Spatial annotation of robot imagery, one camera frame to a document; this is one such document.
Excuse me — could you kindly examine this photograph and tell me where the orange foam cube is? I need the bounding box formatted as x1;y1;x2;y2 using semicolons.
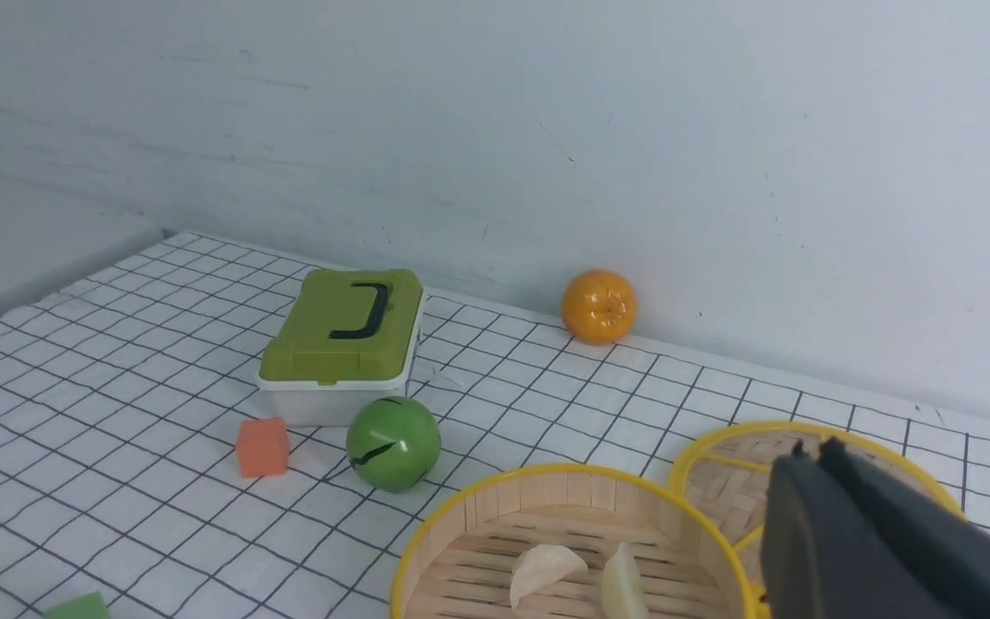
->
235;418;290;479

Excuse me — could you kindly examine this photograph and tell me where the green plastic ball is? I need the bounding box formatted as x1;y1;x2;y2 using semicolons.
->
345;395;443;493

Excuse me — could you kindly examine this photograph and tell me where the green lidded white box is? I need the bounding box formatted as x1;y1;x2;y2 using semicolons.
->
258;269;427;428

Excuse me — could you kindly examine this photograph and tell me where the yellow rimmed bamboo steamer tray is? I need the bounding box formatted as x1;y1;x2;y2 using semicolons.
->
389;463;760;618

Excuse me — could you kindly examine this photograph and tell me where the orange plastic fruit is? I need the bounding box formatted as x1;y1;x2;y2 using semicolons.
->
560;269;639;346

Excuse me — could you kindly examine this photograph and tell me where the green foam cube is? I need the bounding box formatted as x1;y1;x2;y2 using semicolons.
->
42;591;111;619

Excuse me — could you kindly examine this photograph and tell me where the white grid tablecloth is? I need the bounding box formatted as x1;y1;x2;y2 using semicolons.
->
0;234;990;618

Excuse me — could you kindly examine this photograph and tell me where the pale dumpling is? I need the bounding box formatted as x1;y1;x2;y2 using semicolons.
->
600;542;649;619

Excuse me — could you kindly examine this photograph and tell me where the yellow rimmed bamboo steamer lid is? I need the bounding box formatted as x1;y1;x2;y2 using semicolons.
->
669;420;959;618

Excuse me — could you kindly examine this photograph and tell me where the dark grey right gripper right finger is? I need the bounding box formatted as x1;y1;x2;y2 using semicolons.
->
817;438;990;618

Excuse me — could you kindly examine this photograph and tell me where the white dumpling bottom edge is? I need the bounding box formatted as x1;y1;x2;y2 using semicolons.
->
508;544;589;609

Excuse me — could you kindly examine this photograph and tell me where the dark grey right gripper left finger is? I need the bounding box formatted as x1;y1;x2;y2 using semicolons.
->
760;445;957;618

